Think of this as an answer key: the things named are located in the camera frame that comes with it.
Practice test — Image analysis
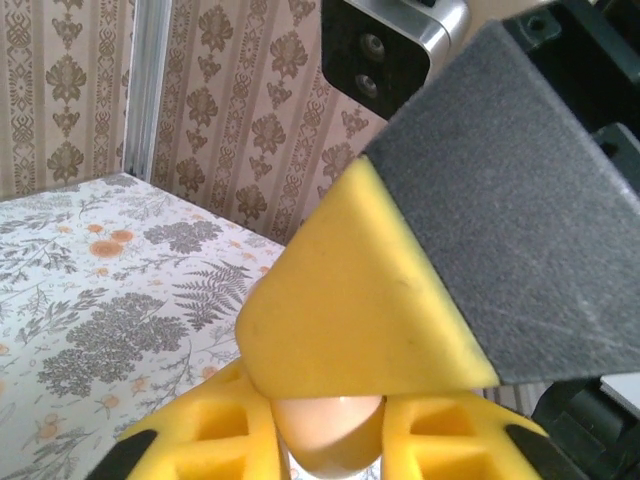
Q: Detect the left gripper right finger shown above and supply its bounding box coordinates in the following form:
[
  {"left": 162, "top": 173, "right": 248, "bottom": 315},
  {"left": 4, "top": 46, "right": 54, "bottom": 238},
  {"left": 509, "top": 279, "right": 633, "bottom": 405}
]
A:
[{"left": 382, "top": 389, "right": 551, "bottom": 480}]

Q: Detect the floral printed tablecloth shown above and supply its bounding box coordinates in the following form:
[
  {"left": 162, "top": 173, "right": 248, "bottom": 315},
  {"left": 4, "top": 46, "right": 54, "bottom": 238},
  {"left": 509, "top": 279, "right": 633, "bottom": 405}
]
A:
[{"left": 0, "top": 172, "right": 286, "bottom": 480}]

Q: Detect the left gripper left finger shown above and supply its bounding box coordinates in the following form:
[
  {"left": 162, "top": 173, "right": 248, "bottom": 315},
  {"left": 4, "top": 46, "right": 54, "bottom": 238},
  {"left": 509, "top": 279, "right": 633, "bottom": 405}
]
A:
[{"left": 99, "top": 359, "right": 287, "bottom": 480}]

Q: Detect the aluminium frame post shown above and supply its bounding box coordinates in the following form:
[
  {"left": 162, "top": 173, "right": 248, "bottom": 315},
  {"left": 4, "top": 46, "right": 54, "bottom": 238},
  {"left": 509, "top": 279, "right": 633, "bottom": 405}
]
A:
[{"left": 122, "top": 0, "right": 174, "bottom": 182}]

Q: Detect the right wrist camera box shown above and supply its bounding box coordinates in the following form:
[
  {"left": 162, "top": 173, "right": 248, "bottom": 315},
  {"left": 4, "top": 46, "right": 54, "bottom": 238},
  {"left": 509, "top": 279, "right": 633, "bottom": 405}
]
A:
[{"left": 319, "top": 0, "right": 474, "bottom": 122}]

